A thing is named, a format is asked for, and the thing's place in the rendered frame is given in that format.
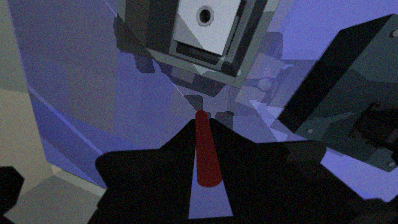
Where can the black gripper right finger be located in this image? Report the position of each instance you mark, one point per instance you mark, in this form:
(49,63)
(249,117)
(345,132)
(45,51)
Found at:
(240,158)

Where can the dark red peg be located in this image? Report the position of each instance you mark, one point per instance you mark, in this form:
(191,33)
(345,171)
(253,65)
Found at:
(208,169)

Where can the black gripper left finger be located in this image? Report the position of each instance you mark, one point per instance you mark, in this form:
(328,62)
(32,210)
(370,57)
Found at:
(173,162)

